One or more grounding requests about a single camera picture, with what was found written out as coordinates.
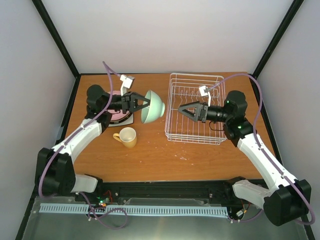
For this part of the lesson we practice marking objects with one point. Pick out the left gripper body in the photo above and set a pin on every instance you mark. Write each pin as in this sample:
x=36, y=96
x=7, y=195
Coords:
x=126, y=102

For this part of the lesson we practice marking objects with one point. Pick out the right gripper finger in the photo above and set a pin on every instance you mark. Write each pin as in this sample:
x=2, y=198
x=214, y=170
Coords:
x=192, y=115
x=189, y=106

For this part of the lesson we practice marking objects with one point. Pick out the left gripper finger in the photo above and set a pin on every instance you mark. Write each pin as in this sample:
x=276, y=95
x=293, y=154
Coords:
x=134, y=96
x=134, y=106

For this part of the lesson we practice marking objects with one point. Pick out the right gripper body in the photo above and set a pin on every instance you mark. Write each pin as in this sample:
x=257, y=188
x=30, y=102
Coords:
x=203, y=115

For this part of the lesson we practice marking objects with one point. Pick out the green ceramic bowl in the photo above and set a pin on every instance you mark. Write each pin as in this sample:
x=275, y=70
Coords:
x=154, y=110

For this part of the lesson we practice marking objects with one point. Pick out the white wire dish rack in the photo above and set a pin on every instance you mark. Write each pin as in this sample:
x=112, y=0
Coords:
x=184, y=89

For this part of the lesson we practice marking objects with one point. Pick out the yellow ceramic mug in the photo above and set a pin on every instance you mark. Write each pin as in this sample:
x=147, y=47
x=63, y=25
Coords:
x=127, y=136

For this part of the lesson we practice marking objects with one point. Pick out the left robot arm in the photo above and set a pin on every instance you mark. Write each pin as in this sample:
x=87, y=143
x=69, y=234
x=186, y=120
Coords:
x=55, y=173

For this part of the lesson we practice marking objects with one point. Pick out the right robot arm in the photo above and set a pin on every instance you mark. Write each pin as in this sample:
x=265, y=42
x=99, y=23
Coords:
x=242, y=134

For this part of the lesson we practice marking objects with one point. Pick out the white square plate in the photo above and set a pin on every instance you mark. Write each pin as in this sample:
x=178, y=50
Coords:
x=127, y=122

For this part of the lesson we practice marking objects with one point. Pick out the pink round plate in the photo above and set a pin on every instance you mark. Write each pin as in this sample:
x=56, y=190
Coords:
x=118, y=115

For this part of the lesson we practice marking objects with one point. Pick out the black round plate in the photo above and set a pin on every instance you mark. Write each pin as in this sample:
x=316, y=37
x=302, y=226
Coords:
x=122, y=121

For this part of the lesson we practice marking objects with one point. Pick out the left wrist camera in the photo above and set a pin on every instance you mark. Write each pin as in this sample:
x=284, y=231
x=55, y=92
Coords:
x=127, y=82

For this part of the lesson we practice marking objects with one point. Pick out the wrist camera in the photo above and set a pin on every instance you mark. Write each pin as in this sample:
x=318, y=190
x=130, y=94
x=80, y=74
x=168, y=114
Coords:
x=205, y=92
x=127, y=82

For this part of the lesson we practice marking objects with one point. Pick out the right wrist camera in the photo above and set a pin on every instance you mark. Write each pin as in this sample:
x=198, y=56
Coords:
x=205, y=92

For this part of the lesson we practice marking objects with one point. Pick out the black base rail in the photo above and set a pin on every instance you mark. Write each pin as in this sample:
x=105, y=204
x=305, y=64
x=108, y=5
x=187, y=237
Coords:
x=215, y=192

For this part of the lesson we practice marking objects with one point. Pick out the right black frame post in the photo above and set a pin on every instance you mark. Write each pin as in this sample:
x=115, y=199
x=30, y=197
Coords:
x=279, y=33

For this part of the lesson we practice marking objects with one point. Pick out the black frame post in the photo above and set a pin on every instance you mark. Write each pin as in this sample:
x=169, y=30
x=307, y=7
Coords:
x=47, y=20
x=279, y=33

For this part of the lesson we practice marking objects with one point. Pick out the left black frame post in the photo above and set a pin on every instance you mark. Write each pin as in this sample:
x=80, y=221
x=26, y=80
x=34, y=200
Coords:
x=47, y=20

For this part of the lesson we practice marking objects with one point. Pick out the light blue cable duct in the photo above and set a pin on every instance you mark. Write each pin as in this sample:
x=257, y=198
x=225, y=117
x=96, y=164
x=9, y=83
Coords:
x=138, y=210

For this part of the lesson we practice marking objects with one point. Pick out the metal base plate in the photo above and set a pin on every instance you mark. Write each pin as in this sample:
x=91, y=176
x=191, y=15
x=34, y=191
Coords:
x=64, y=226

